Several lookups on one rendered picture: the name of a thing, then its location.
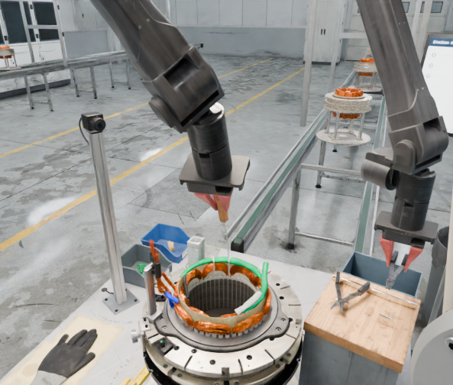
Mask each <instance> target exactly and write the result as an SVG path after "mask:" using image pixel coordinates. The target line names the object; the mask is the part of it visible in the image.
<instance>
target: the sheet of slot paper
mask: <svg viewBox="0 0 453 385"><path fill-rule="evenodd" d="M93 328H95V329H96V330H97V332H96V333H97V335H98V337H97V338H96V340H95V341H94V342H93V344H92V346H91V347H90V349H89V350H88V352H87V354H88V353H89V352H93V353H95V358H94V359H93V360H92V361H90V362H89V363H88V364H87V365H86V366H85V367H83V368H82V369H80V370H79V371H77V372H76V373H75V374H74V375H73V376H71V377H69V378H68V379H66V380H65V381H64V382H63V383H62V385H79V384H80V383H81V381H82V380H83V379H84V378H85V376H86V375H87V374H88V372H90V371H91V369H92V368H93V367H94V366H95V364H96V363H97V362H98V360H99V359H100V358H101V357H102V355H103V354H104V353H105V352H106V351H107V350H108V348H109V347H110V346H111V345H112V343H113V342H114V341H115V339H116V338H117V337H118V336H119V335H120V334H121V332H122V331H123V330H124V327H121V326H117V325H113V324H111V323H107V322H103V321H101V320H98V319H94V318H91V317H88V316H85V315H81V314H78V315H77V316H76V317H75V318H74V319H73V320H72V321H71V322H70V323H69V324H68V325H67V326H66V327H65V328H64V329H63V330H62V331H61V332H60V333H59V334H58V335H57V336H56V337H55V338H54V339H53V340H52V341H51V342H49V341H45V342H44V343H43V344H42V345H41V346H40V347H39V348H38V349H37V350H36V351H35V352H34V353H33V354H32V355H31V356H30V357H29V358H27V359H26V360H25V361H24V362H23V363H22V364H21V365H20V366H19V367H18V368H17V369H16V370H15V371H14V372H13V373H12V374H11V375H10V376H9V377H8V378H7V379H5V380H4V381H3V382H2V383H1V384H0V385H13V384H14V383H15V382H17V383H20V384H22V385H30V384H31V382H32V381H33V379H34V378H35V376H36V373H37V369H38V368H39V366H40V363H41V361H42V360H43V359H44V357H45V356H46V355H47V353H48V352H49V351H50V350H51V349H52V348H53V347H54V346H55V345H56V344H57V343H58V341H59V340H60V339H61V337H62V336H63V335H64V334H68V335H69V337H68V339H67V340H66V343H67V342H68V341H69V340H70V339H71V338H72V337H73V336H74V335H75V334H76V333H78V332H79V331H81V330H83V329H87V330H88V331H89V330H91V329H93Z"/></svg>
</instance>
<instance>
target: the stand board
mask: <svg viewBox="0 0 453 385"><path fill-rule="evenodd" d="M340 277H343V278H345V279H347V280H351V281H354V282H356V283H359V284H362V285H364V284H365V283H366V282H367V281H365V280H361V279H358V278H356V277H352V276H349V275H347V274H345V273H341V272H340ZM339 286H340V291H341V298H342V299H343V298H345V297H346V296H348V295H349V293H351V294H352V293H355V292H356V291H358V289H355V288H353V287H350V286H347V285H344V284H342V283H339ZM370 287H371V288H373V290H374V289H376V290H379V291H382V292H385V293H388V294H390V295H393V296H397V297H399V298H401V299H405V300H408V301H410V302H412V303H416V304H417V307H416V310H414V309H411V308H408V307H405V306H402V305H400V304H397V303H394V302H391V301H389V300H386V299H383V298H380V297H378V296H375V295H372V294H369V293H366V292H365V293H364V294H363V295H361V296H357V297H355V298H353V299H352V300H350V301H349V307H348V310H346V309H342V312H341V313H340V307H338V306H336V307H334V308H333V309H331V307H332V305H333V304H334V301H335V297H337V294H336V289H335V281H334V280H333V277H332V278H331V279H330V281H329V282H328V285H327V286H326V288H325V289H324V290H323V292H322V294H321V296H320V297H319V298H318V300H317V302H316V303H315V305H314V306H313V307H312V310H311V311H310V313H309V314H308V315H307V317H306V319H305V321H304V323H303V330H304V331H306V332H309V333H311V334H313V335H316V336H318V337H320V338H323V339H325V340H326V341H330V342H331V343H333V344H336V345H338V346H340V347H343V348H345V349H347V350H349V351H352V352H354V353H355V354H359V355H360V356H362V357H365V358H367V359H369V360H372V361H374V362H376V363H378V364H381V365H383V366H385V367H388V368H389V369H392V370H394V371H396V372H399V373H402V370H403V365H404V362H405V360H406V354H407V351H408V348H409V343H410V340H411V337H412V334H413V329H414V326H415V323H416V318H417V315H418V312H419V307H420V304H421V300H420V299H416V298H413V297H411V296H407V295H404V294H402V293H398V292H396V291H393V290H388V289H386V288H384V287H382V286H378V285H376V284H373V283H370ZM379 314H381V315H385V316H387V317H389V318H392V319H395V322H394V325H393V327H392V328H391V327H389V326H386V325H383V324H381V323H379V322H377V320H378V316H379Z"/></svg>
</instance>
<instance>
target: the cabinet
mask: <svg viewBox="0 0 453 385"><path fill-rule="evenodd" d="M398 375H399V372H396V371H394V370H392V369H389V368H388V367H385V366H383V365H381V364H378V363H376V362H374V361H372V360H369V359H367V358H365V357H362V356H360V355H359V354H355V353H354V352H352V351H349V350H347V349H345V348H343V347H340V346H338V345H336V344H333V343H331V342H330V341H326V340H325V339H323V338H320V337H318V336H316V335H313V334H311V333H309V332H306V331H305V334H304V341H303V352H302V360H301V366H300V372H299V385H396V381H397V378H398Z"/></svg>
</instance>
